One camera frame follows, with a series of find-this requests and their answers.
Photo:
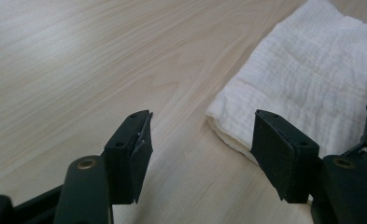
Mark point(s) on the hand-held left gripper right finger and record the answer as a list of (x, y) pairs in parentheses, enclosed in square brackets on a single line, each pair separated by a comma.
[(284, 158)]

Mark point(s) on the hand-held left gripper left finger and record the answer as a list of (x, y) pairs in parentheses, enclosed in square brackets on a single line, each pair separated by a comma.
[(126, 161)]

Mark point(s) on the pale muslin cloth with tag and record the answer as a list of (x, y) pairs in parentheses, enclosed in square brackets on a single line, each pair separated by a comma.
[(308, 77)]

